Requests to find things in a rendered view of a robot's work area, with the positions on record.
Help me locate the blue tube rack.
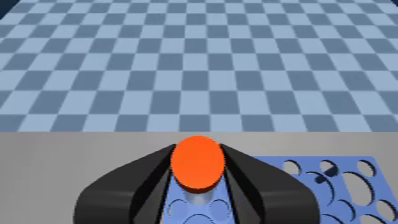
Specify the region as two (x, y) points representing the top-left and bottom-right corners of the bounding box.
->
(158, 155), (398, 224)

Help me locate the orange-capped centrifuge tube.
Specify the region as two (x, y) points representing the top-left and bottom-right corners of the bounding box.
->
(168, 135), (227, 205)

